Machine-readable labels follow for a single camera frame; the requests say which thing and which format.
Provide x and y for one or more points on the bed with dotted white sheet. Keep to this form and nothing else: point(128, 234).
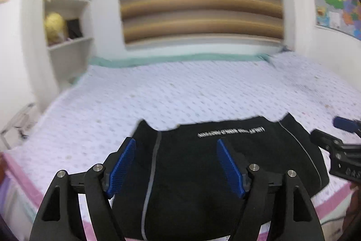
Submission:
point(183, 88)

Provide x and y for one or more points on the small black box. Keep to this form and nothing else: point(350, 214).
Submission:
point(74, 28)

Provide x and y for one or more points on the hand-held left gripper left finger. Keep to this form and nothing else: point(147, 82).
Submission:
point(120, 170)

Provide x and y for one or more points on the person's right forearm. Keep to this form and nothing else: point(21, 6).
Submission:
point(354, 210)

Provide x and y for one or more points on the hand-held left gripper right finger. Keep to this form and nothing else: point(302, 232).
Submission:
point(232, 170)

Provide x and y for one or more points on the black jacket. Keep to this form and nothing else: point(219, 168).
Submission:
point(191, 173)

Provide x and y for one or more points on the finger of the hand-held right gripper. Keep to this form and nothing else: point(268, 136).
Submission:
point(324, 139)
point(345, 123)

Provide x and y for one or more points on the white bookshelf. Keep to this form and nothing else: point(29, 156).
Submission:
point(70, 51)

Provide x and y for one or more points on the metal rack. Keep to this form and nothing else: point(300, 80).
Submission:
point(19, 122)

